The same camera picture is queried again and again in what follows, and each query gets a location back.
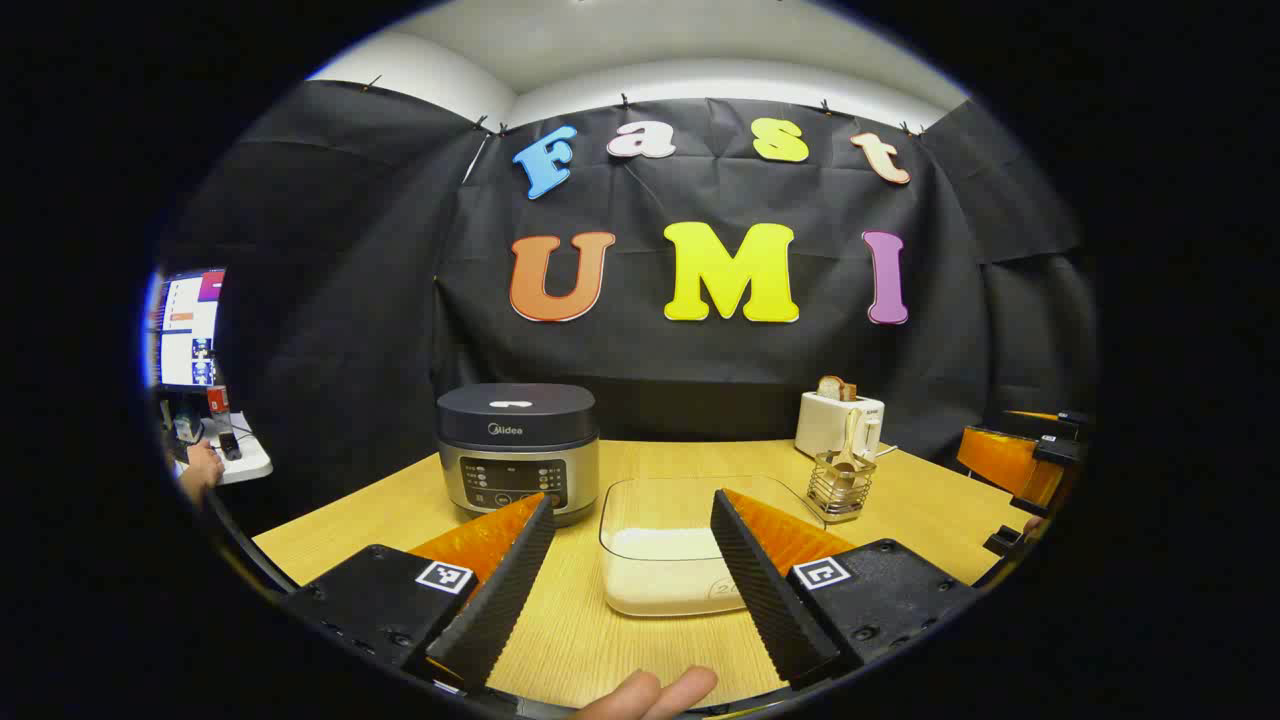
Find wire chopstick holder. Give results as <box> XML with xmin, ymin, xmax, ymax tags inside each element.
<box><xmin>808</xmin><ymin>450</ymin><xmax>878</xmax><ymax>524</ymax></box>

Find row of black cloth clips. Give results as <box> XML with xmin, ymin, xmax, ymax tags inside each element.
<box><xmin>362</xmin><ymin>75</ymin><xmax>919</xmax><ymax>136</ymax></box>

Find dark grey rice cooker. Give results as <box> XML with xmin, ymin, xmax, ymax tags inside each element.
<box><xmin>436</xmin><ymin>383</ymin><xmax>601</xmax><ymax>528</ymax></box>

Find clear plastic container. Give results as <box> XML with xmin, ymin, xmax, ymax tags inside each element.
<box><xmin>598</xmin><ymin>476</ymin><xmax>826</xmax><ymax>618</ymax></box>

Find computer monitor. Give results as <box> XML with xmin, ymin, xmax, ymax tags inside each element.
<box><xmin>150</xmin><ymin>268</ymin><xmax>226</xmax><ymax>391</ymax></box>

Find white side desk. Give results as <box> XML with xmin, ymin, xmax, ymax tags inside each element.
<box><xmin>165</xmin><ymin>410</ymin><xmax>273</xmax><ymax>486</ymax></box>

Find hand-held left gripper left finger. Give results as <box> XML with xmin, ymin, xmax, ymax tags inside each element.
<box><xmin>283</xmin><ymin>492</ymin><xmax>557</xmax><ymax>696</ymax></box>

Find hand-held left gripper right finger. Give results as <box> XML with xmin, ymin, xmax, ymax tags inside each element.
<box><xmin>710</xmin><ymin>488</ymin><xmax>979</xmax><ymax>691</ymax></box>

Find white toaster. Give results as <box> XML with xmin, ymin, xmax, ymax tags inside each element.
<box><xmin>795</xmin><ymin>390</ymin><xmax>886</xmax><ymax>461</ymax></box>

